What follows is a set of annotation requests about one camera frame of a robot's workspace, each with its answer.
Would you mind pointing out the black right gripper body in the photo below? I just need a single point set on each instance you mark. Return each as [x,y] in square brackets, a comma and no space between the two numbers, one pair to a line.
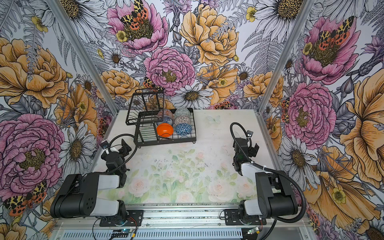
[252,152]

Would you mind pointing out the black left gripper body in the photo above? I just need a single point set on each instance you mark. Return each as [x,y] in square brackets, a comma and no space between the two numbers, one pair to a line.
[124,152]

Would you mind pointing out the orange plastic bowl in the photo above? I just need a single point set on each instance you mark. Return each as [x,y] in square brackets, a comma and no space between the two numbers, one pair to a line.
[165,130]

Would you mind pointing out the blue floral ceramic bowl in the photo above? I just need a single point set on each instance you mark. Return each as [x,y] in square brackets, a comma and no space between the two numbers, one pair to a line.
[167,120]

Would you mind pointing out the red patterned ceramic bowl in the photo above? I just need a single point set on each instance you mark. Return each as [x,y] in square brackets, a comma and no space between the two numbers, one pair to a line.
[165,112]

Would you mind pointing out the dark blue patterned bowl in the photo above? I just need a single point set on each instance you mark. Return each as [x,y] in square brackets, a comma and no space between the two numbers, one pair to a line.
[183,129]

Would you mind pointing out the white brown lattice bowl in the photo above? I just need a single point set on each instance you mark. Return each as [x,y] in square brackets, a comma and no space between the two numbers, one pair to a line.
[182,120]

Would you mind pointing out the green patterned ceramic bowl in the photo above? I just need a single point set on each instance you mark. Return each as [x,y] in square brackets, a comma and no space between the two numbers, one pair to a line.
[182,112]

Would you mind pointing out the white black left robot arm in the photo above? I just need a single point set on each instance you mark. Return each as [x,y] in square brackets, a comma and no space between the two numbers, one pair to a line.
[77,196]

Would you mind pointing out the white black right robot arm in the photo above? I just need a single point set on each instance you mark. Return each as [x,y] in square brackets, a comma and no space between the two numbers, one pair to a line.
[278,196]

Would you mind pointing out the green circuit board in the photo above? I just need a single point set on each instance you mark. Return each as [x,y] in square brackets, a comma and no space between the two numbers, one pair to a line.
[124,231]

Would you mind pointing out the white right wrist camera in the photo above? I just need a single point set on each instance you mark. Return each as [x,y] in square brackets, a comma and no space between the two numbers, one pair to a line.
[249,134]

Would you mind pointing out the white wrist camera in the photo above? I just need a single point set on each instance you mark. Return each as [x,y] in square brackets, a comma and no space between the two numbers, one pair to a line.
[104,147]
[249,134]

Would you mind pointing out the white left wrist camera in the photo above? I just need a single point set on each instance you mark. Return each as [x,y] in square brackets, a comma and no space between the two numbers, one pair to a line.
[104,147]

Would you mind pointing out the black wire dish rack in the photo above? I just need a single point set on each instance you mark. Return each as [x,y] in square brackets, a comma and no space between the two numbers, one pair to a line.
[142,113]

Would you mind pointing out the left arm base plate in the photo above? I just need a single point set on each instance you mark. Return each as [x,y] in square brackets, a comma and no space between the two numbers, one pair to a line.
[132,218]

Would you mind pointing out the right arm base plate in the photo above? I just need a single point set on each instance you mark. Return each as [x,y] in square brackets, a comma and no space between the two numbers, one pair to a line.
[232,216]

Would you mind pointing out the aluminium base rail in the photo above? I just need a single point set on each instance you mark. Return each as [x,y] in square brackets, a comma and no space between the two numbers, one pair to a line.
[165,222]

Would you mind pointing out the left aluminium corner post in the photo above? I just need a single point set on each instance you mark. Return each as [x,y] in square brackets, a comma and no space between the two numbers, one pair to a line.
[70,30]

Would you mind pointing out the aluminium corner post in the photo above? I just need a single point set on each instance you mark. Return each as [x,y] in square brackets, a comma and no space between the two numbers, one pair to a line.
[70,30]
[291,40]

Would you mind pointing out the right aluminium corner post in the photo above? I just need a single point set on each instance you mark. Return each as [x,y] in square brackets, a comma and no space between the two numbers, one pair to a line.
[291,40]

